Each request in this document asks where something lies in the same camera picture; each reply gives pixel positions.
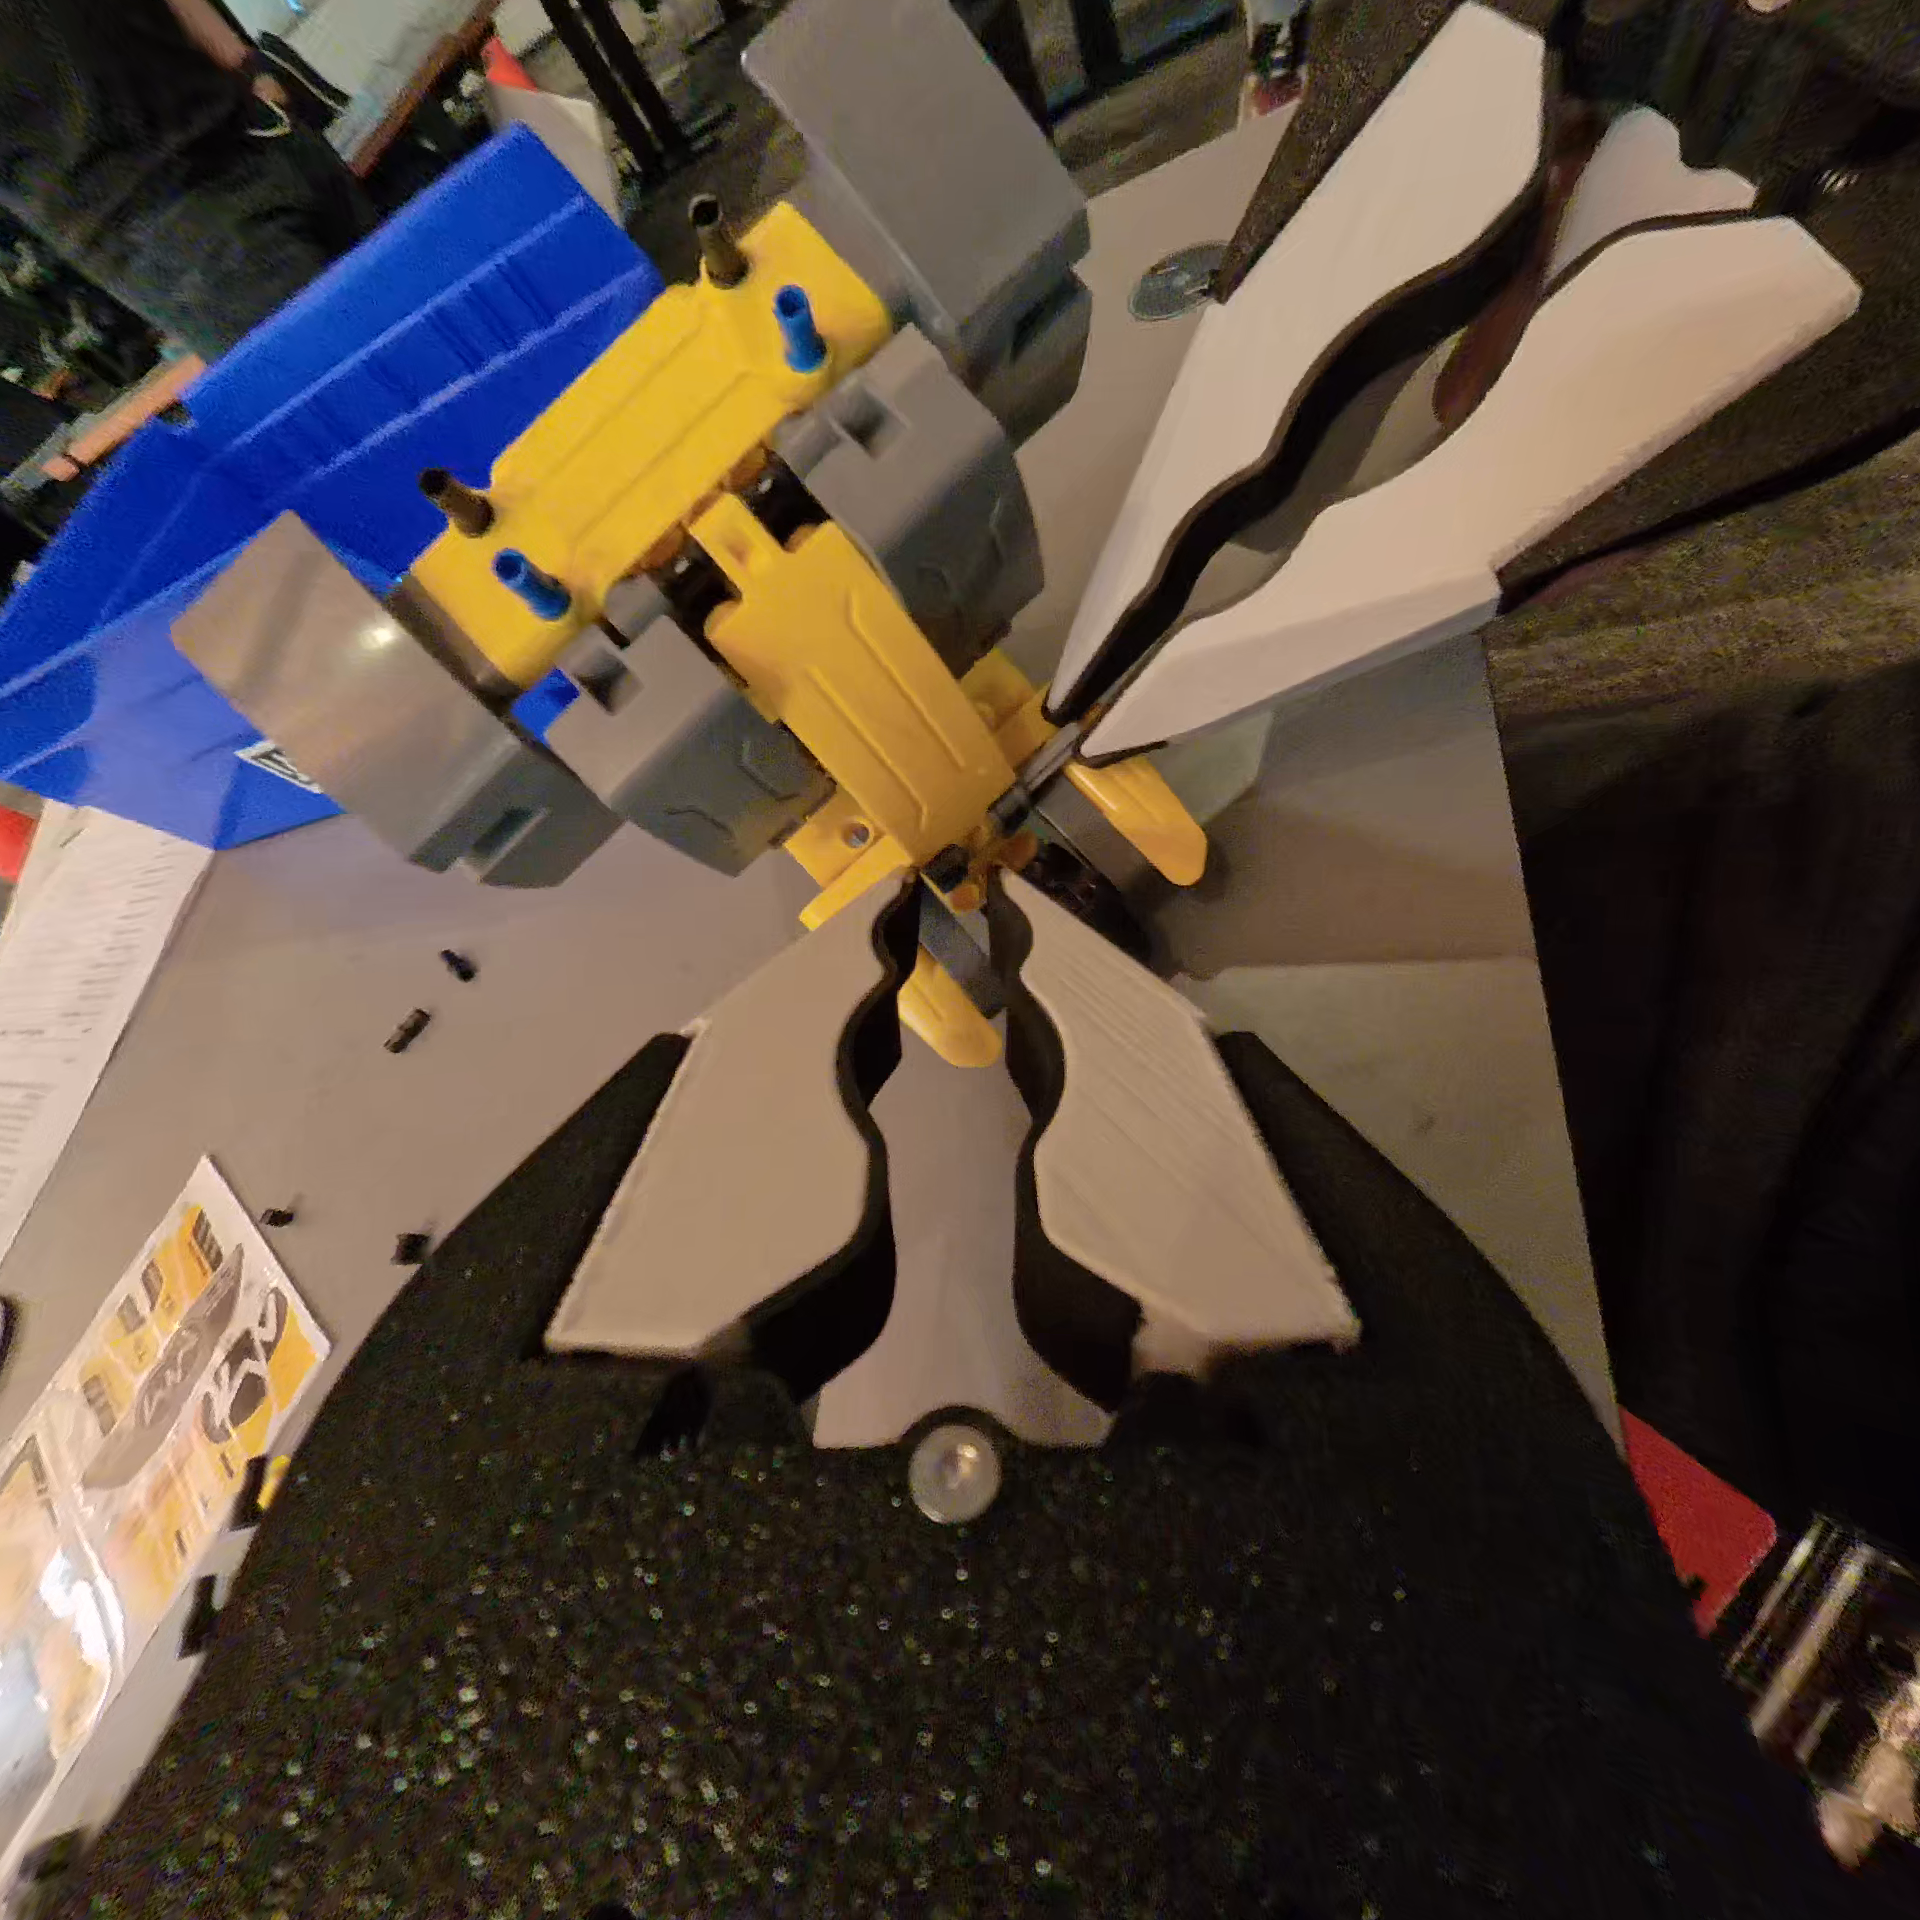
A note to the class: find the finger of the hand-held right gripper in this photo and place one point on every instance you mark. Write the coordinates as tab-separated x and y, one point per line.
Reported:
1531	464
1350	345

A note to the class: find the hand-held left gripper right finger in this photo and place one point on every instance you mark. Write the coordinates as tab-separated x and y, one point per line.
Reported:
1171	1156

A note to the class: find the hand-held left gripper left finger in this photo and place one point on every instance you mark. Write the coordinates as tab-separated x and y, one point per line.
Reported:
720	1172

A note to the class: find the small black toy part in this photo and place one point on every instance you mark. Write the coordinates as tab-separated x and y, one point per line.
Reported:
950	943

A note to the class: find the yellow grey brick toy vehicle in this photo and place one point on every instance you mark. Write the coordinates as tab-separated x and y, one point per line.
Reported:
810	676

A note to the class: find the round metal table disc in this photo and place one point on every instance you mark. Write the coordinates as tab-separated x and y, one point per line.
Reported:
1178	281

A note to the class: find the yellow printed instruction sheet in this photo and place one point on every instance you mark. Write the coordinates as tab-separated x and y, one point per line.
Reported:
166	1381

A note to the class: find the red slotted plastic object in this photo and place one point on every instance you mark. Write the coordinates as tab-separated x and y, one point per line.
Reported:
1694	1517

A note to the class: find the white paper sheet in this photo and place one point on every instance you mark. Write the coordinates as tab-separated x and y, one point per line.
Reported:
76	975

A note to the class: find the white stand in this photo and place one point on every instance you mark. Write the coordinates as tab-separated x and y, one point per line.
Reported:
557	128

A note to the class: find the blue plastic bin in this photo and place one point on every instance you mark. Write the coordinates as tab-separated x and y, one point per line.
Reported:
375	376

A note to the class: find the wooden table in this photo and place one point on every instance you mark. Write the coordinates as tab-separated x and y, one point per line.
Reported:
429	84

